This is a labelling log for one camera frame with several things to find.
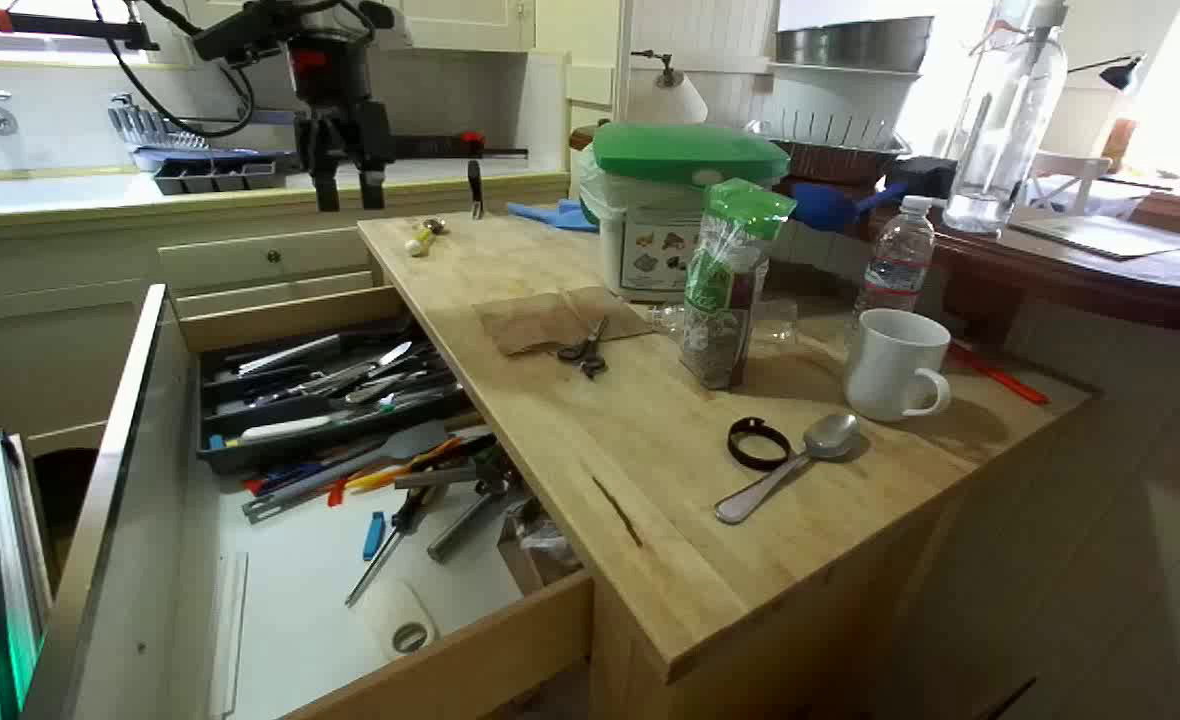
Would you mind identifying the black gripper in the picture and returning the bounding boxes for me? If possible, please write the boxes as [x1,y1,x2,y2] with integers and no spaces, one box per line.
[288,38,402,215]

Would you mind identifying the small black scissors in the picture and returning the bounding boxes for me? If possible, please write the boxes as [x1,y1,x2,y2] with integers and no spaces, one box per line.
[555,311,617,384]

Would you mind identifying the white cabinet drawer front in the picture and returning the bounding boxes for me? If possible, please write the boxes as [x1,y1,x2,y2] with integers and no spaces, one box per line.
[157,224,380,302]

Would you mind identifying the black cutlery holder tray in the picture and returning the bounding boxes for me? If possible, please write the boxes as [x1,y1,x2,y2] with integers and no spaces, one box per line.
[191,319,477,482]

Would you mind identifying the open wooden drawer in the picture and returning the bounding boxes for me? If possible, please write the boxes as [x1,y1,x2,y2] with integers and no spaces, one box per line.
[25,276,596,720]

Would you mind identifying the dark ice cube tray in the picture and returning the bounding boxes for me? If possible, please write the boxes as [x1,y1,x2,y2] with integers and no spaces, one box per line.
[146,146,293,202]

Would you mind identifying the blue cloth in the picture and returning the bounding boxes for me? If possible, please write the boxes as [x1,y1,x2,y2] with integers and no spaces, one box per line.
[505,198,606,241]

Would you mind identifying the brown paper mat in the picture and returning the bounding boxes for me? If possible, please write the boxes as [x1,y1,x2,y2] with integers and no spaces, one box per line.
[474,282,665,361]

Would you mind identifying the grey spatula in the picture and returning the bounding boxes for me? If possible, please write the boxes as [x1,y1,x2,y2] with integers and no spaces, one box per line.
[242,422,452,529]

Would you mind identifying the orange pen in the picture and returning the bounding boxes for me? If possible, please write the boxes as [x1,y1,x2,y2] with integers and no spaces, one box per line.
[324,430,501,513]

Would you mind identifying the white bin with green lid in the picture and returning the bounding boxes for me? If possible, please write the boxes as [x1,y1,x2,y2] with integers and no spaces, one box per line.
[574,115,798,310]

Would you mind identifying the white dome lamp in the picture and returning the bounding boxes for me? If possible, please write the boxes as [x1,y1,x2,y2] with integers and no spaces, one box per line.
[628,49,713,134]

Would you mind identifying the black mounting rod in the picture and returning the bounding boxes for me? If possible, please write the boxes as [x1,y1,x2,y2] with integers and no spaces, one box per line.
[0,7,162,56]

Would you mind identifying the black metal hand tool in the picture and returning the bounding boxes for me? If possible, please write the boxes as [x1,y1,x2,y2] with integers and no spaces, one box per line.
[425,455,532,569]

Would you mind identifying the tall glass spice jar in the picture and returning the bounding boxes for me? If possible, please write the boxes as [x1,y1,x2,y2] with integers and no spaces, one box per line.
[674,177,800,395]

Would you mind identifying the white plastic board with hole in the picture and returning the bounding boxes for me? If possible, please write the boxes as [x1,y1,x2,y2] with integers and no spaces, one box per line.
[355,578,450,663]

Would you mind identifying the small clear glass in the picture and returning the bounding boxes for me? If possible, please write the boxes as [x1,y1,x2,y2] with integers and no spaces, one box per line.
[751,294,806,347]

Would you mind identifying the blue round dish scrubber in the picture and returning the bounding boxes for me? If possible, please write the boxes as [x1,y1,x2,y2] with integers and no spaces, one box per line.
[789,177,917,241]

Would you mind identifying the white dish rack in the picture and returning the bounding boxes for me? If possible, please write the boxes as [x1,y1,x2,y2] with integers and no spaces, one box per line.
[756,67,930,158]

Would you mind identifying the metal pot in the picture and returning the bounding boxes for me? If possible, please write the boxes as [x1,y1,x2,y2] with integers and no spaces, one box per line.
[772,11,939,76]

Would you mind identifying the metal spoon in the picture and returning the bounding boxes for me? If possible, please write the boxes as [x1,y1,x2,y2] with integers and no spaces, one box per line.
[713,409,868,529]

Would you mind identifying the small plastic water bottle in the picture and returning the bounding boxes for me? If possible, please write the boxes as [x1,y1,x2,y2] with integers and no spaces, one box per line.
[855,194,950,319]

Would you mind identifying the white ceramic mug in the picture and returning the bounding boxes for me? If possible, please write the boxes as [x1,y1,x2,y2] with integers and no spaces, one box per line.
[840,304,960,430]

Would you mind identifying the tall clear pump bottle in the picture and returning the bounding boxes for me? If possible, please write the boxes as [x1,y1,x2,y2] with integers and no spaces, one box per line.
[946,0,1074,241]

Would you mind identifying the red pen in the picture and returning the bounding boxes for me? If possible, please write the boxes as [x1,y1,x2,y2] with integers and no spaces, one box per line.
[946,335,1056,411]

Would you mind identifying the brown wooden counter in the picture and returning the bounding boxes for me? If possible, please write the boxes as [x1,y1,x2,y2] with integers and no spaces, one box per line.
[930,198,1180,339]

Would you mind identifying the grey papers stack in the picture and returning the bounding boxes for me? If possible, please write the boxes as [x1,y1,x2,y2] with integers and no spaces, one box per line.
[1005,206,1180,263]

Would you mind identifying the black desk lamp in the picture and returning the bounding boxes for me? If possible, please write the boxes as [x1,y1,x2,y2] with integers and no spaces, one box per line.
[1065,54,1149,96]

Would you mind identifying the yellow handled ice cream scoop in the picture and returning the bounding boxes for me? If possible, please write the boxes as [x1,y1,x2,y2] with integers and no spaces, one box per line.
[406,212,452,263]

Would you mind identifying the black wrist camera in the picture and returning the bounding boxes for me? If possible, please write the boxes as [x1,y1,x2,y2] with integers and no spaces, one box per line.
[189,0,402,64]

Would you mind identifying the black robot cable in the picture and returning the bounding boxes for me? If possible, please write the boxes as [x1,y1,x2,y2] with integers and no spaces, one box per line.
[89,0,263,146]

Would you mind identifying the white wall cabinet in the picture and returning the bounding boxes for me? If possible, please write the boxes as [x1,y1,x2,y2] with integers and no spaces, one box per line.
[395,0,539,56]

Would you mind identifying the white handled knife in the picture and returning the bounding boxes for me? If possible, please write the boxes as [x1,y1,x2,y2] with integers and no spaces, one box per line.
[220,406,395,452]

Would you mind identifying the black handled screwdriver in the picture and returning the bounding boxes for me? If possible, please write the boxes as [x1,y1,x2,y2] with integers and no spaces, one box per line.
[339,483,450,612]

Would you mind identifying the black ring band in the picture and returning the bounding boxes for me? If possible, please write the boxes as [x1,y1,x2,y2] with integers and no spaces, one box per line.
[723,411,798,478]

